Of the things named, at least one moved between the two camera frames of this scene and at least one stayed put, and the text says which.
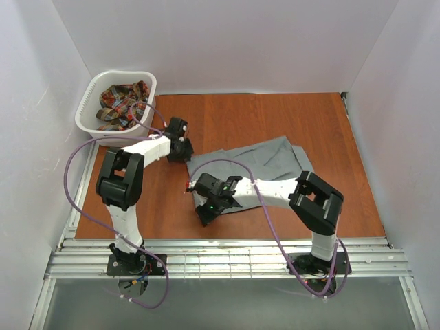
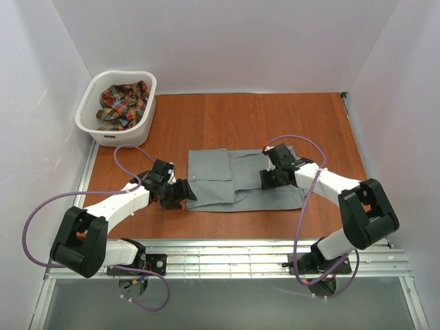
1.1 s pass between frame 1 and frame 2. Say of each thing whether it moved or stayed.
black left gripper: moved
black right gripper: moved
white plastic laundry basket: stayed
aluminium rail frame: stayed
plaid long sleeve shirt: stayed
